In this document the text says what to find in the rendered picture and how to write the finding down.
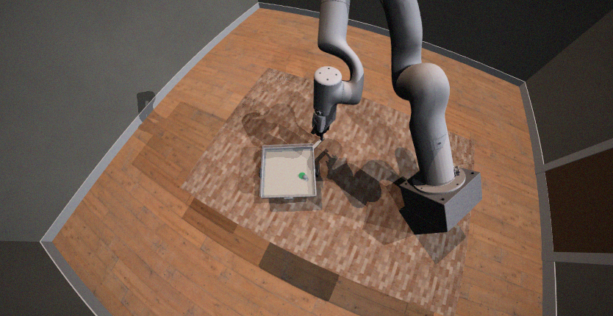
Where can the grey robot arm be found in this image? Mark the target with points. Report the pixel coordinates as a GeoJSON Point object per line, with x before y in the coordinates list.
{"type": "Point", "coordinates": [424, 85]}

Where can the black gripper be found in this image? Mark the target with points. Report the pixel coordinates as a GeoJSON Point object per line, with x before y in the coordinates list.
{"type": "Point", "coordinates": [321, 122]}

